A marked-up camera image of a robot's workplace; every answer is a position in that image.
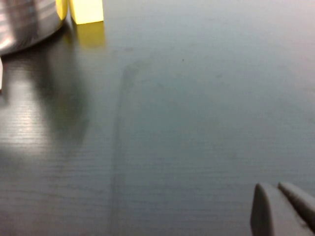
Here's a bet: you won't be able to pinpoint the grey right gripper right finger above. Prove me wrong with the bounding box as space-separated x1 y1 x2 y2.
277 181 315 230

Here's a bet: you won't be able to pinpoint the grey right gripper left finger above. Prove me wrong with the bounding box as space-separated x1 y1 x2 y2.
250 183 315 236

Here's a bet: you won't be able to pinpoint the stainless steel pot black handles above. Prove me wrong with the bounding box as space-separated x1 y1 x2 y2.
0 0 69 55

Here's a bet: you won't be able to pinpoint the yellow cube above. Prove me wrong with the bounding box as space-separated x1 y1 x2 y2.
69 0 104 25

